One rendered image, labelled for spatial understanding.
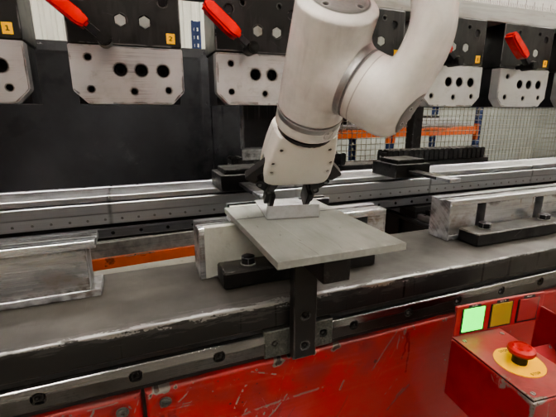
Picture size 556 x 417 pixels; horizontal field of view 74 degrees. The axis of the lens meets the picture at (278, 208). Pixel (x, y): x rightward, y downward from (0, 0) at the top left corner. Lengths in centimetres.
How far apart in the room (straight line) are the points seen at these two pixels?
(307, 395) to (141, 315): 33
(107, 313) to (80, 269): 9
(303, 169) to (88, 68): 33
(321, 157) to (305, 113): 10
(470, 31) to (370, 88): 52
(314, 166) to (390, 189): 63
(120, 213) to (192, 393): 44
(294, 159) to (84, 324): 37
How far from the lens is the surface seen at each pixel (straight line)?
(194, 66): 117
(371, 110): 39
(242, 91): 62
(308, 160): 51
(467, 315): 75
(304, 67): 41
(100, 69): 60
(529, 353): 72
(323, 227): 55
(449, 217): 92
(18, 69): 61
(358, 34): 39
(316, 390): 74
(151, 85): 60
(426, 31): 38
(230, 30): 59
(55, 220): 92
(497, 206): 104
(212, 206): 92
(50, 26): 482
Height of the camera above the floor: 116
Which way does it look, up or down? 15 degrees down
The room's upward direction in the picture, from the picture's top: straight up
